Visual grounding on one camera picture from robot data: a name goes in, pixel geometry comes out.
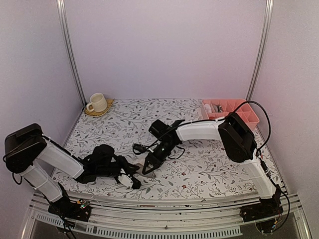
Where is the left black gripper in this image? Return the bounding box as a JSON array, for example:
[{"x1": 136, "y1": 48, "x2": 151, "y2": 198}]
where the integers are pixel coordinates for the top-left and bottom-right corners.
[{"x1": 97, "y1": 156, "x2": 139, "y2": 180}]

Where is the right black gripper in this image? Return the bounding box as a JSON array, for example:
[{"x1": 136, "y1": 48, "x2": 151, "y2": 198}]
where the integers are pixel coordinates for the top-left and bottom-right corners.
[{"x1": 143, "y1": 141, "x2": 176, "y2": 175}]

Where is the taupe underwear cream waistband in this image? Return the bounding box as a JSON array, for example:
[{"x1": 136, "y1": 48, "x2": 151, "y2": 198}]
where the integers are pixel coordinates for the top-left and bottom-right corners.
[{"x1": 133, "y1": 159, "x2": 158, "y2": 177}]

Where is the grey boxer briefs white trim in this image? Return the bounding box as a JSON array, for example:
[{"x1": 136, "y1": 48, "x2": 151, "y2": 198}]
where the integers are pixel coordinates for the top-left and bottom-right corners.
[{"x1": 210, "y1": 104, "x2": 224, "y2": 113}]

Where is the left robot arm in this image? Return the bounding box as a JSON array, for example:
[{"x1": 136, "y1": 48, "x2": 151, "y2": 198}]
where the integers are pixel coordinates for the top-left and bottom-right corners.
[{"x1": 3, "y1": 123, "x2": 141, "y2": 221}]

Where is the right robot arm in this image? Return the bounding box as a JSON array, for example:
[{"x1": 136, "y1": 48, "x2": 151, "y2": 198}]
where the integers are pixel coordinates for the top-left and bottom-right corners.
[{"x1": 142, "y1": 113, "x2": 283, "y2": 222}]

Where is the floral tablecloth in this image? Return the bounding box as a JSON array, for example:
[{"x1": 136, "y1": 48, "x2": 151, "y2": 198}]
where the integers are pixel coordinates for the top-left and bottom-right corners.
[{"x1": 52, "y1": 99, "x2": 257, "y2": 200}]

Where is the cream ceramic mug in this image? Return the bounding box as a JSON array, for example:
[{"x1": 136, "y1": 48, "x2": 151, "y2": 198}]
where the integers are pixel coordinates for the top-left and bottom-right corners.
[{"x1": 86, "y1": 93, "x2": 108, "y2": 113}]

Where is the woven bamboo coaster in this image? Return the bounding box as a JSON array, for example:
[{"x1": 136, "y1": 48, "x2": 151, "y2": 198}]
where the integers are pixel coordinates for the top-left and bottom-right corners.
[{"x1": 83, "y1": 98, "x2": 116, "y2": 118}]

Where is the white item in tray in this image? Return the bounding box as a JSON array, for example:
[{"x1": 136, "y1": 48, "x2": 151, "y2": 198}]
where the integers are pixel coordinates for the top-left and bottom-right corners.
[{"x1": 203, "y1": 104, "x2": 212, "y2": 114}]

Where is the pink divided organizer tray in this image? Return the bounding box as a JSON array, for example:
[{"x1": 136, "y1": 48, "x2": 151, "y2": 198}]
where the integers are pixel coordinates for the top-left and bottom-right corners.
[{"x1": 202, "y1": 99, "x2": 260, "y2": 130}]

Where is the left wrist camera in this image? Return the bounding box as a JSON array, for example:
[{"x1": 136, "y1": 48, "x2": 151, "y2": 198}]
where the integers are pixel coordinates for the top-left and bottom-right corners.
[{"x1": 117, "y1": 174, "x2": 141, "y2": 189}]

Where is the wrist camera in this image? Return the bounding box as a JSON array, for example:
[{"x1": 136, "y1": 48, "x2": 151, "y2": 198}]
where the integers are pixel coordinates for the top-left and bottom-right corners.
[
  {"x1": 133, "y1": 143, "x2": 154, "y2": 155},
  {"x1": 117, "y1": 174, "x2": 141, "y2": 189}
]

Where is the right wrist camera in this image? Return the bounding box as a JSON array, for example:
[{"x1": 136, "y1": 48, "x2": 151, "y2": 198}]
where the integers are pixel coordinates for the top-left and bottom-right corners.
[{"x1": 133, "y1": 143, "x2": 154, "y2": 155}]

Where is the front aluminium rail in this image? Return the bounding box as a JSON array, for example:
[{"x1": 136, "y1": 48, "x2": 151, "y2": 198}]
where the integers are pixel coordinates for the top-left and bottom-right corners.
[{"x1": 21, "y1": 191, "x2": 312, "y2": 239}]

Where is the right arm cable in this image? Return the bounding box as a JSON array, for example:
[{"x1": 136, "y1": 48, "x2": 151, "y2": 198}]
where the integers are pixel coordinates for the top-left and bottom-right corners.
[{"x1": 233, "y1": 100, "x2": 271, "y2": 150}]

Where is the left aluminium frame post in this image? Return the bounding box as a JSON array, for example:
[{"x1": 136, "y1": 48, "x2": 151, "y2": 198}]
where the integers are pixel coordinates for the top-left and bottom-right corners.
[{"x1": 56, "y1": 0, "x2": 86, "y2": 105}]

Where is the aluminium frame post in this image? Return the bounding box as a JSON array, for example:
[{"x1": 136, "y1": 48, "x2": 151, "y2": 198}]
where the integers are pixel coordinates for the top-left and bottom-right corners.
[
  {"x1": 246, "y1": 0, "x2": 274, "y2": 101},
  {"x1": 56, "y1": 0, "x2": 86, "y2": 105}
]

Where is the right aluminium frame post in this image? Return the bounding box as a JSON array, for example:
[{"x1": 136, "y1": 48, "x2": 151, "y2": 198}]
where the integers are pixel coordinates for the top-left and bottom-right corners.
[{"x1": 246, "y1": 0, "x2": 274, "y2": 101}]

